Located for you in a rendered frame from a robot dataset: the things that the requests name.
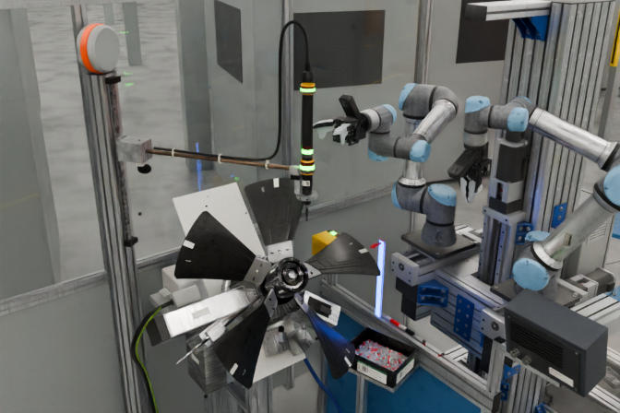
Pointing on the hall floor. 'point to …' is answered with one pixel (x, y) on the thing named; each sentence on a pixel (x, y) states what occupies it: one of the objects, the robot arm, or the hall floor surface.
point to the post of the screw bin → (362, 395)
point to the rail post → (322, 381)
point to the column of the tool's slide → (109, 187)
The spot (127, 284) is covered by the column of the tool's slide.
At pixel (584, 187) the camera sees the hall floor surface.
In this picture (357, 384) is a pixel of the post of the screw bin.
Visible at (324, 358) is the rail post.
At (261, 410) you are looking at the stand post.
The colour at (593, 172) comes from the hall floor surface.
